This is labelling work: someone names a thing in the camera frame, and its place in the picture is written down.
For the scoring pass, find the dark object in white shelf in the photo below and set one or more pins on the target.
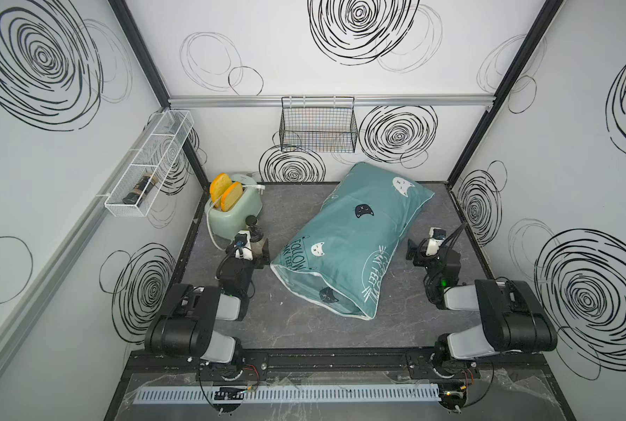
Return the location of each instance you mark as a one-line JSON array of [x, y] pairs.
[[141, 189]]

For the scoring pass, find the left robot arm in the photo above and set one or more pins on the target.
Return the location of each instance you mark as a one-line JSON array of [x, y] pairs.
[[185, 323]]

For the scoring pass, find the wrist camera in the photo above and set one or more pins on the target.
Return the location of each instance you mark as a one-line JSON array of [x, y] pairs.
[[242, 246], [437, 236]]

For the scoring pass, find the glass bottle with black cap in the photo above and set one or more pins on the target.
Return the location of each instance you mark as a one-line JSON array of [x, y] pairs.
[[258, 242]]

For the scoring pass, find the teal cat-print pillow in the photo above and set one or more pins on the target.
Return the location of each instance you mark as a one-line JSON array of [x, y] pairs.
[[339, 258]]

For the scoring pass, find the yellow toast slice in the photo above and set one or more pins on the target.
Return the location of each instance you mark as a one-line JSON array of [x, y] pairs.
[[231, 196], [219, 186]]

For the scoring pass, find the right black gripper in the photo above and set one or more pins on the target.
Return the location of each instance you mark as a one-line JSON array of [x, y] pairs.
[[418, 253]]

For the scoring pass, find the black front mounting rail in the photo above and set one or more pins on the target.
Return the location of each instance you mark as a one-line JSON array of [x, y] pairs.
[[263, 364]]

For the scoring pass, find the mint green toaster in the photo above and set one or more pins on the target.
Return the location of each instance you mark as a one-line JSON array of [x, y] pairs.
[[226, 225]]

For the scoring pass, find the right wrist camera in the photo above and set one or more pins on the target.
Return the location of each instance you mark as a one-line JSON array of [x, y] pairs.
[[437, 236]]

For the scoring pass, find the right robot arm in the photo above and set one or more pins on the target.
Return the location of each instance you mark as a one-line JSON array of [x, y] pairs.
[[511, 318]]

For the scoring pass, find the white wire wall shelf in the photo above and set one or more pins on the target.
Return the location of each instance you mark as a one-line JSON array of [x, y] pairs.
[[164, 139]]

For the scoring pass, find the silver horizontal wall rail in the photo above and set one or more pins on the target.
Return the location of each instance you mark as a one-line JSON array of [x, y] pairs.
[[196, 102]]

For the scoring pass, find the white slotted cable duct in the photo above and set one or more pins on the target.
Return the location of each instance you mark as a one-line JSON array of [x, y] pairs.
[[233, 395]]

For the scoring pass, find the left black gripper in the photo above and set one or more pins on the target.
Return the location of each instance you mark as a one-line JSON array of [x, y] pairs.
[[257, 252]]

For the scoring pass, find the black wire wall basket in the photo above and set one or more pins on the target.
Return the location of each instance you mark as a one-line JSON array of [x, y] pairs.
[[318, 129]]

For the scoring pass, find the left yellow toast slice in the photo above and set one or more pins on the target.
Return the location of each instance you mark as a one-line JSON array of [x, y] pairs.
[[219, 186]]

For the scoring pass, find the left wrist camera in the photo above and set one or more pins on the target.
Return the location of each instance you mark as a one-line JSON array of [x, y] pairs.
[[242, 246]]

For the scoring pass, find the right yellow toast slice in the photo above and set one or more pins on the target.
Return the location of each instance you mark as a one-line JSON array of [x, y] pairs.
[[231, 196]]

